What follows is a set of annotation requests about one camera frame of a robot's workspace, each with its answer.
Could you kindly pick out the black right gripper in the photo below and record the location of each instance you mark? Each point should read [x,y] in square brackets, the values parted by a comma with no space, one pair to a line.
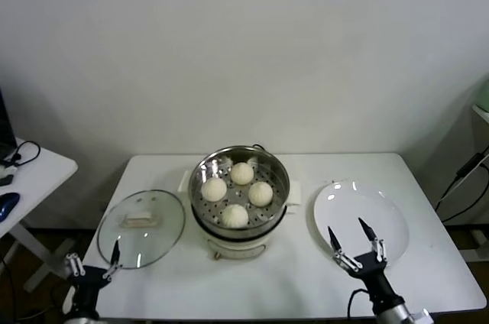
[372,270]

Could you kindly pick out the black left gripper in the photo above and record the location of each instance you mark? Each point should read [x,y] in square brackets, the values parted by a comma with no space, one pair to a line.
[88,280]

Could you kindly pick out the round glass pot lid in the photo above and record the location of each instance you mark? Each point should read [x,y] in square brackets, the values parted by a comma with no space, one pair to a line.
[164,205]

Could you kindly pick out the white steamed baozi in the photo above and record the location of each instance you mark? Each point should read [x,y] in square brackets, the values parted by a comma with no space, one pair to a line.
[235,216]
[260,194]
[213,189]
[242,173]

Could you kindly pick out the stainless steel steamer basket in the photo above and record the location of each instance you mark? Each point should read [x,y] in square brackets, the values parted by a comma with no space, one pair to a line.
[277,175]

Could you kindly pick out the round white plate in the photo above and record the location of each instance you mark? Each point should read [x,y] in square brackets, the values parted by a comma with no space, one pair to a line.
[359,205]

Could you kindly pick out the white side table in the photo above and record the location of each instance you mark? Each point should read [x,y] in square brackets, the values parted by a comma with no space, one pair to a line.
[46,171]

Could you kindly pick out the blue computer mouse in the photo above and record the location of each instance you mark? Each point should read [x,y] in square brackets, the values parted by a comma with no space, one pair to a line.
[7,201]

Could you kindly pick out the cream electric cooker pot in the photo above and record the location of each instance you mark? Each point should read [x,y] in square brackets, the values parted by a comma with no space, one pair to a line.
[237,249]

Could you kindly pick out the small black desk object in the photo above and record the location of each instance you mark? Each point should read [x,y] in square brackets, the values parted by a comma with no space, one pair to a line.
[5,179]

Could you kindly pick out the small white adapter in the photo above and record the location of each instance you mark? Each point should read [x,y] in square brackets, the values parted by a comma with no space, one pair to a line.
[9,166]

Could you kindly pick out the white furniture base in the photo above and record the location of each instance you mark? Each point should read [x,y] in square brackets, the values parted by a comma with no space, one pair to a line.
[477,240]

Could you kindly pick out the dark laptop screen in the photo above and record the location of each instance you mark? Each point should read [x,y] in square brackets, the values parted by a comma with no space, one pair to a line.
[5,125]

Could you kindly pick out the white shelf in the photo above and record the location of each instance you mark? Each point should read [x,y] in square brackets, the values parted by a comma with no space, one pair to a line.
[482,114]

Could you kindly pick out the pale green object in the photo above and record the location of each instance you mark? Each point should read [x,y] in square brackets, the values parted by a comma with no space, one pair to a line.
[484,94]

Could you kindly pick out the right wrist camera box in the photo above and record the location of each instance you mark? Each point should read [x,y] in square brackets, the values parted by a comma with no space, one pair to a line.
[421,317]

